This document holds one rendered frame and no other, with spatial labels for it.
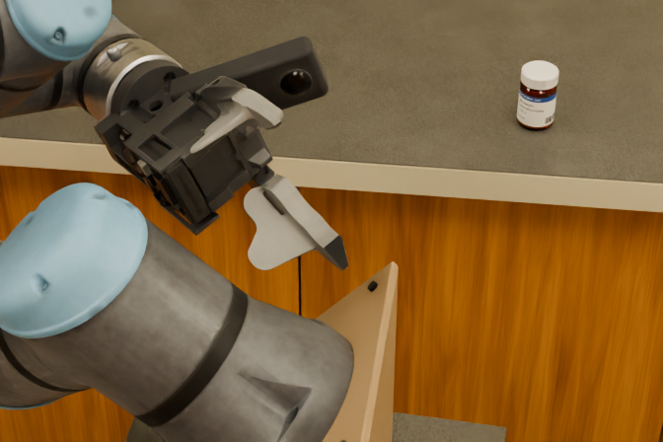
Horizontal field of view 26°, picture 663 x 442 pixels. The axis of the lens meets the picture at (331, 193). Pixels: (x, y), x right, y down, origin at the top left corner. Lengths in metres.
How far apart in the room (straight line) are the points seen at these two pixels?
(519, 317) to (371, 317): 0.68
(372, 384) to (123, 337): 0.17
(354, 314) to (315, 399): 0.11
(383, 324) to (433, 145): 0.56
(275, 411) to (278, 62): 0.26
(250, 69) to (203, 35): 0.69
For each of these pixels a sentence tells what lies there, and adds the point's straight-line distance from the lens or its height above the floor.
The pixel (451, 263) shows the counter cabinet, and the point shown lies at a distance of 1.66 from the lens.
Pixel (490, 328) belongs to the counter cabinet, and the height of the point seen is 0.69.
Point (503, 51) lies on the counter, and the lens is 1.74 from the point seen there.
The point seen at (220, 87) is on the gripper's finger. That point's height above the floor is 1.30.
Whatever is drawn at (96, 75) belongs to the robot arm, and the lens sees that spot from 1.13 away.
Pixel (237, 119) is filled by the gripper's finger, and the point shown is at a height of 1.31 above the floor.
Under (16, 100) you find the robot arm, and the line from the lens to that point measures 1.11.
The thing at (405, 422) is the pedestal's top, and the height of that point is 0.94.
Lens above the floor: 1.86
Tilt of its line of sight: 38 degrees down
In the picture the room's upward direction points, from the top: straight up
